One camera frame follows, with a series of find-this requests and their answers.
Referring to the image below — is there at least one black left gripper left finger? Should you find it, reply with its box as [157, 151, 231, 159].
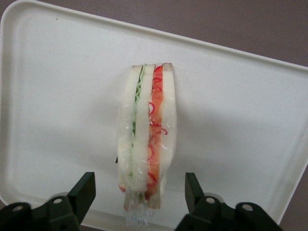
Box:
[0, 171, 96, 231]

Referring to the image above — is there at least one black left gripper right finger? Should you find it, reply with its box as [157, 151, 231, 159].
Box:
[174, 172, 285, 231]

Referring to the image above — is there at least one triangle sandwich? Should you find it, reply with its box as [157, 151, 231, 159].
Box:
[114, 62, 180, 227]

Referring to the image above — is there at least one cream plastic tray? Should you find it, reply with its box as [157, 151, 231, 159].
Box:
[0, 0, 308, 230]

